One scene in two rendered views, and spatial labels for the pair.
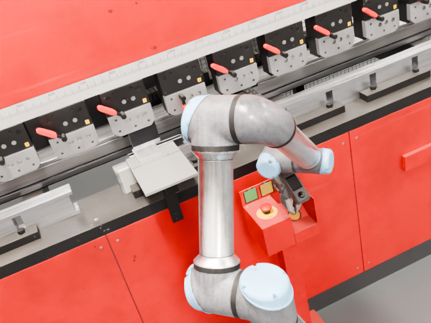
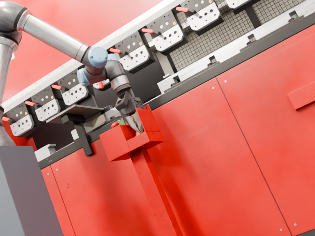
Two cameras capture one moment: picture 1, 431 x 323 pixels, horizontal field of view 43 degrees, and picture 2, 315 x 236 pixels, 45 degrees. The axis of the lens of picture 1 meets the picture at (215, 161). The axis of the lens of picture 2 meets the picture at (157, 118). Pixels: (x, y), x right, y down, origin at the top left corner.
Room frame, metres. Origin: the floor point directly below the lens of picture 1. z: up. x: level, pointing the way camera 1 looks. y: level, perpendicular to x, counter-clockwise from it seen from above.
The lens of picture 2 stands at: (0.22, -1.16, 0.42)
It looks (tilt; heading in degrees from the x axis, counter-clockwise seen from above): 12 degrees up; 34
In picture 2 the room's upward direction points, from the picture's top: 23 degrees counter-clockwise
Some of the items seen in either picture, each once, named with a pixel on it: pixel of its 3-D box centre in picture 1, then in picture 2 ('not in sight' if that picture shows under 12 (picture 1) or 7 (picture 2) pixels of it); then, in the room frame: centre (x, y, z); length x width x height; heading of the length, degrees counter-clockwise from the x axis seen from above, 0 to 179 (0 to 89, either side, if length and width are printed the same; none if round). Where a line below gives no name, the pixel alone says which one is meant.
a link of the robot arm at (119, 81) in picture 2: not in sight; (119, 84); (1.47, -0.22, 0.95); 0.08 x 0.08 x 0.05
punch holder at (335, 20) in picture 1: (329, 29); (202, 12); (1.90, -0.53, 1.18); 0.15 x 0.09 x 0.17; 104
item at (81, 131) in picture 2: (172, 198); (79, 135); (1.52, 0.17, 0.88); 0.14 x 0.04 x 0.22; 14
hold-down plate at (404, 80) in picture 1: (395, 84); (272, 37); (1.90, -0.77, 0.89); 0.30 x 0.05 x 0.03; 104
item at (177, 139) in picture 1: (156, 149); (96, 116); (1.71, 0.19, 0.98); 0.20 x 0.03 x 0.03; 104
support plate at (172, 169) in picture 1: (160, 166); (76, 115); (1.56, 0.18, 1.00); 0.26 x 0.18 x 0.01; 14
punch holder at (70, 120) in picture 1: (68, 126); (49, 104); (1.65, 0.44, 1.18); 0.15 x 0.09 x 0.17; 104
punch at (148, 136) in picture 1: (143, 134); (88, 106); (1.71, 0.22, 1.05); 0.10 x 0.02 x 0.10; 104
